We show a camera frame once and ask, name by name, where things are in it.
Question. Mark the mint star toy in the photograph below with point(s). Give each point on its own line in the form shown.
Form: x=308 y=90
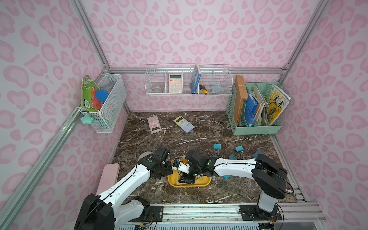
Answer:
x=87 y=119

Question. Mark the metal base rail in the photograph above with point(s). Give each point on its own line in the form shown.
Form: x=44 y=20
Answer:
x=290 y=216

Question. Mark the pink calculator on table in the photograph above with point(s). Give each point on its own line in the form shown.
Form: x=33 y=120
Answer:
x=154 y=124

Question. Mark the blue round disc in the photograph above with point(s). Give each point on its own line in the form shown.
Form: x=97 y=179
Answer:
x=102 y=95

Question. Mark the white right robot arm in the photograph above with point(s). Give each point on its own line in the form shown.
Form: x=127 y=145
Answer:
x=270 y=177

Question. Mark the pink pencil case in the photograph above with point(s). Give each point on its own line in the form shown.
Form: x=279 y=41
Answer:
x=108 y=178

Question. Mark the green plastic file organizer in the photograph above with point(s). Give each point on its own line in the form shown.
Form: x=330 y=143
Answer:
x=255 y=129

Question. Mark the blue folder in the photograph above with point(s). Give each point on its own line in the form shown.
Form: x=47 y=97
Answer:
x=250 y=110

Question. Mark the yellow blue calculator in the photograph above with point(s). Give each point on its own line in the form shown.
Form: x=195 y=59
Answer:
x=185 y=125

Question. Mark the white wire basket left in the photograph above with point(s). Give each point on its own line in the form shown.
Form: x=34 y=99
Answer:
x=106 y=118

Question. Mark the yellow plastic storage box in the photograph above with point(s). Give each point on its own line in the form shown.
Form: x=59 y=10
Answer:
x=201 y=181

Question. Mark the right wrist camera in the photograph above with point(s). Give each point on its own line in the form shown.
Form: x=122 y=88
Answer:
x=180 y=166

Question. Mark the white tape roll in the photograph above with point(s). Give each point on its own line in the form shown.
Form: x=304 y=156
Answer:
x=145 y=154

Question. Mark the yellow art magazine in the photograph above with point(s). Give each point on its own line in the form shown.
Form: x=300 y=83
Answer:
x=278 y=101

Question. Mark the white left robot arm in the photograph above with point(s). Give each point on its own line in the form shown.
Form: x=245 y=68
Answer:
x=105 y=210

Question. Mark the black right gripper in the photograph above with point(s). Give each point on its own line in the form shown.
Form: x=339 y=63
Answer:
x=191 y=168

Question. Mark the pink calculator in basket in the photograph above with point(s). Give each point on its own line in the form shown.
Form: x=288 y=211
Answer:
x=175 y=83

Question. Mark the green snack package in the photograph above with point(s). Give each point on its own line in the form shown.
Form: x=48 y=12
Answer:
x=89 y=100

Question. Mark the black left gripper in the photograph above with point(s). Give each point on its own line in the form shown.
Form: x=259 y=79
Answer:
x=166 y=168

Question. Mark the yellow black small tool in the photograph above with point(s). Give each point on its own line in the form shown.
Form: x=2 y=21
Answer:
x=203 y=89

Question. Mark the clear tape roll in basket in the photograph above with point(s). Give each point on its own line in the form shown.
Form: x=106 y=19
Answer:
x=158 y=89

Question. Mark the blue book in basket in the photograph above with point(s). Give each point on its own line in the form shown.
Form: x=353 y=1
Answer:
x=194 y=84

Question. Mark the brown folder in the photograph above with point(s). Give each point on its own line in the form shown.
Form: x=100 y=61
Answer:
x=241 y=95

